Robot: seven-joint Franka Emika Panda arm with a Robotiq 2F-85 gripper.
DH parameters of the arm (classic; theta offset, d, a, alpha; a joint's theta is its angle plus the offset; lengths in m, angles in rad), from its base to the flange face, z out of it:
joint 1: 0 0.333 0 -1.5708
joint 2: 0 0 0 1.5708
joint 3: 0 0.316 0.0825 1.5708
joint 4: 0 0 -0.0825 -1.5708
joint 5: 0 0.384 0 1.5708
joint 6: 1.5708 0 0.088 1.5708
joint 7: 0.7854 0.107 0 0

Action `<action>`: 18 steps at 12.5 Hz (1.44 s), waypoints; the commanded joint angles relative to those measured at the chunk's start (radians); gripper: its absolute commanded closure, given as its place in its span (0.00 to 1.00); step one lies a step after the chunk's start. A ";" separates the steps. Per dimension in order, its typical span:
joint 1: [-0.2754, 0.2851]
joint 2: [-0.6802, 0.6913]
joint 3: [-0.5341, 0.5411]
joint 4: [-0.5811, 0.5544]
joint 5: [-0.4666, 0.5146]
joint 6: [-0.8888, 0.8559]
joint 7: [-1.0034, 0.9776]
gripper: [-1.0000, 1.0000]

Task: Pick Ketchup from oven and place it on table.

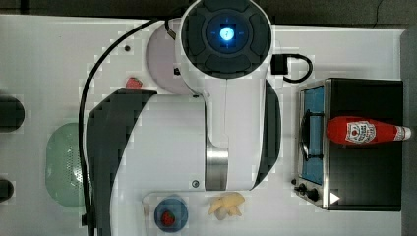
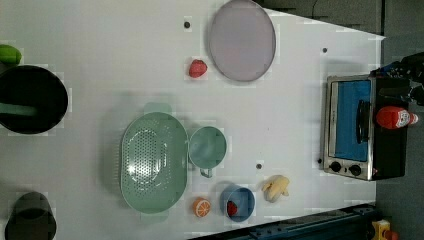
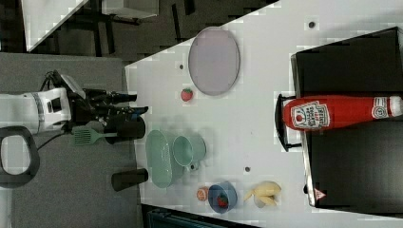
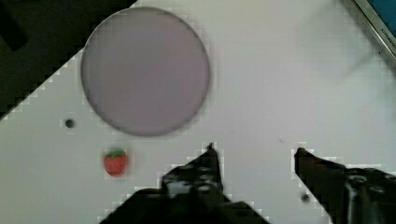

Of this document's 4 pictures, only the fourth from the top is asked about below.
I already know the round grey plate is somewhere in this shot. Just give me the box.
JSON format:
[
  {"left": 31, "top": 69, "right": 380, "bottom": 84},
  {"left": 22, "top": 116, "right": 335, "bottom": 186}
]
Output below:
[{"left": 80, "top": 7, "right": 211, "bottom": 136}]

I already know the silver black toaster oven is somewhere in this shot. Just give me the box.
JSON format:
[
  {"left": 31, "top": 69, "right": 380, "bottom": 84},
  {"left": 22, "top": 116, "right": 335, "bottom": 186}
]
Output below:
[{"left": 351, "top": 0, "right": 396, "bottom": 59}]

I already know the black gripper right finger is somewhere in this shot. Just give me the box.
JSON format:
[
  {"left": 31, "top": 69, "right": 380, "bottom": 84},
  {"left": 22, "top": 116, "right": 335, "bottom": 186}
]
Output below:
[{"left": 294, "top": 147, "right": 396, "bottom": 224}]

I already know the red toy strawberry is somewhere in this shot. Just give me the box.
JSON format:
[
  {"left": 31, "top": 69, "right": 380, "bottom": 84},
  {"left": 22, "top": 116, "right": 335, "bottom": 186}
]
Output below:
[{"left": 104, "top": 150, "right": 128, "bottom": 177}]

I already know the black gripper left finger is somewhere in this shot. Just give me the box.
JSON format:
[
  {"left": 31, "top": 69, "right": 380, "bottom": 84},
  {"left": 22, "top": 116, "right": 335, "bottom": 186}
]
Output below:
[{"left": 100, "top": 145, "right": 269, "bottom": 224}]

